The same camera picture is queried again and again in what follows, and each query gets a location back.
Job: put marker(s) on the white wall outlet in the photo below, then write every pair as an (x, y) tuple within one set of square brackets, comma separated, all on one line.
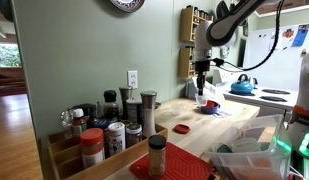
[(132, 79)]

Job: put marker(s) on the white crumpled towel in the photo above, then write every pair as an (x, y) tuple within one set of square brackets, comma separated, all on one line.
[(212, 90)]

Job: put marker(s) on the white paper sheet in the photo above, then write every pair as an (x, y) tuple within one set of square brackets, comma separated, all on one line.
[(273, 41)]

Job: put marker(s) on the dark jar black lid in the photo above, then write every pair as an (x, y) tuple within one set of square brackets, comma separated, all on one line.
[(85, 110)]

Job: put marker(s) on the glass jar silver lid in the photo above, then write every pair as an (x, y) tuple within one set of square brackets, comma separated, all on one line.
[(133, 135)]

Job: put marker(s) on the small blue wall plate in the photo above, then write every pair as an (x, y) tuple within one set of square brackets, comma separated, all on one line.
[(224, 53)]

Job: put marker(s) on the wooden spice tray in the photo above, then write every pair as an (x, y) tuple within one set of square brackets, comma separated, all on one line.
[(134, 153)]

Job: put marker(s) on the blue-lid jar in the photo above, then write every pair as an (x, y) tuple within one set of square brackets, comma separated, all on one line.
[(100, 125)]

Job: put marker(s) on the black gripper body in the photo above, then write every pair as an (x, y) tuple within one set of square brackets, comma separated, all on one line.
[(202, 67)]

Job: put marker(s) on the dark red sofa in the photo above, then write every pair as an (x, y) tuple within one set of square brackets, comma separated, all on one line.
[(9, 78)]

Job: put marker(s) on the red-lid spice jar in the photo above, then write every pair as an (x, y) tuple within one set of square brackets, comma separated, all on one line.
[(92, 146)]

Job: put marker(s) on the black-lid spice jar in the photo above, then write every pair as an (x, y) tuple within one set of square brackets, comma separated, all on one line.
[(157, 156)]

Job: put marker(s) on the white-cap small bottle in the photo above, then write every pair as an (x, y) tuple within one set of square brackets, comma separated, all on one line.
[(79, 123)]

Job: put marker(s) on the green plastic lid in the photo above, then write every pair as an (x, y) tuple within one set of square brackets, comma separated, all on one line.
[(224, 149)]

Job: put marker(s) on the window with greenery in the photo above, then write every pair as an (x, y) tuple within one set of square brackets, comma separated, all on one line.
[(7, 55)]

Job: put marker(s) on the clear plastic bin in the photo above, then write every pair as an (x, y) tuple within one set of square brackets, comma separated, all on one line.
[(254, 163)]

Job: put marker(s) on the red plastic lid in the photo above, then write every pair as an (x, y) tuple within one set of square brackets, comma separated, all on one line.
[(181, 129)]

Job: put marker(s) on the steel grinder white body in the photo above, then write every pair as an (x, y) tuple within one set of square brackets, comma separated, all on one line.
[(149, 113)]

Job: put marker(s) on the patterned decorative wall plate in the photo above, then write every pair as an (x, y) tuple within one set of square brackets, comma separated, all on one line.
[(127, 4)]

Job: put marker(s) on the white printed shaker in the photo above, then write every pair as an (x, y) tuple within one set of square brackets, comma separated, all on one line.
[(116, 140)]

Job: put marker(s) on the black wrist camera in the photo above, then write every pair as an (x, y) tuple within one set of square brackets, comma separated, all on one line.
[(218, 62)]

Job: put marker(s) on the red printed paper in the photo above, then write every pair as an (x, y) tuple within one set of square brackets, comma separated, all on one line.
[(288, 34)]

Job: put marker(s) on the red silicone mat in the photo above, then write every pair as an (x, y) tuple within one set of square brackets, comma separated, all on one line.
[(184, 163)]

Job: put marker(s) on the clear glass bottle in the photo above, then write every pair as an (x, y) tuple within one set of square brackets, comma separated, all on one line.
[(66, 121)]

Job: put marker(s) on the large black frying pan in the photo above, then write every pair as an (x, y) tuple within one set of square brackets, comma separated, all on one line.
[(221, 9)]

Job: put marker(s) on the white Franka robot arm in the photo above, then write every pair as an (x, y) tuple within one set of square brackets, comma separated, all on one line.
[(227, 26)]

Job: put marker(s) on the white electric stove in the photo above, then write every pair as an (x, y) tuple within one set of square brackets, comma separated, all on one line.
[(224, 75)]

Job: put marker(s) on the blue paper sheet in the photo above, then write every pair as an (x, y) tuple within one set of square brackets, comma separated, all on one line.
[(300, 35)]

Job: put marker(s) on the steel pepper grinder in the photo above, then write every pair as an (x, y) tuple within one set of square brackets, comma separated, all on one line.
[(125, 96)]

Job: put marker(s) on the black-capped glass bottle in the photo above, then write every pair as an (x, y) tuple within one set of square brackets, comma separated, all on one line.
[(110, 106)]

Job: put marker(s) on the black hanging pan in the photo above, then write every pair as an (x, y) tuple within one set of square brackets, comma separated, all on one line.
[(243, 22)]

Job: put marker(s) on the white-label spice jar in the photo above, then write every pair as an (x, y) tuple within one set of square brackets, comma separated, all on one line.
[(134, 110)]

